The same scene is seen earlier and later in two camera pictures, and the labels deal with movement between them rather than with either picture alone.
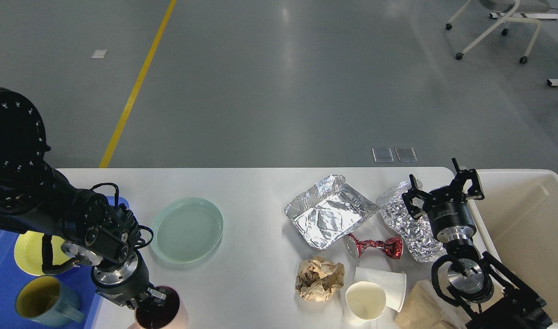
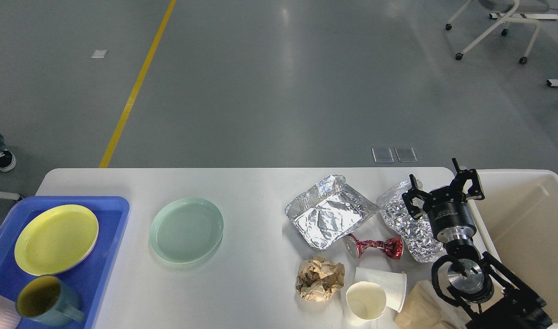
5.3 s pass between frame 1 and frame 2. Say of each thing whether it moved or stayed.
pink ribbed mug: moved
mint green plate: stayed
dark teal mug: stayed
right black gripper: stayed
